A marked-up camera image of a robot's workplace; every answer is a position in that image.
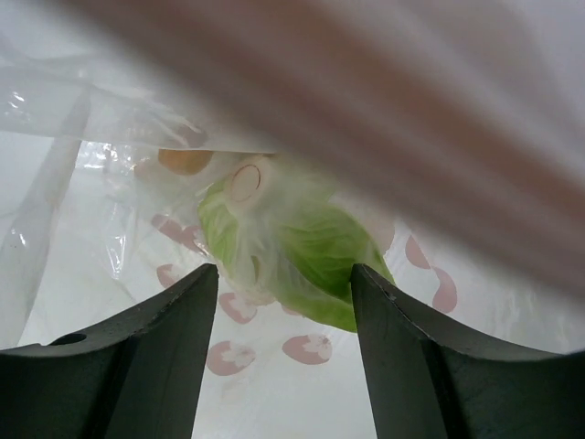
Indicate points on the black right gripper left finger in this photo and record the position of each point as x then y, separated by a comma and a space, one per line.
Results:
137, 374

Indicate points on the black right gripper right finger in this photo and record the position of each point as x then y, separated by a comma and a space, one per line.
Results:
429, 376

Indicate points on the white toy cauliflower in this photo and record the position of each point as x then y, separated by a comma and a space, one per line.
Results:
280, 231

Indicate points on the clear zip top bag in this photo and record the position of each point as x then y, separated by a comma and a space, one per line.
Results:
460, 123

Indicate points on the orange toy food piece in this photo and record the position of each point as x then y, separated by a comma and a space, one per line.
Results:
184, 162

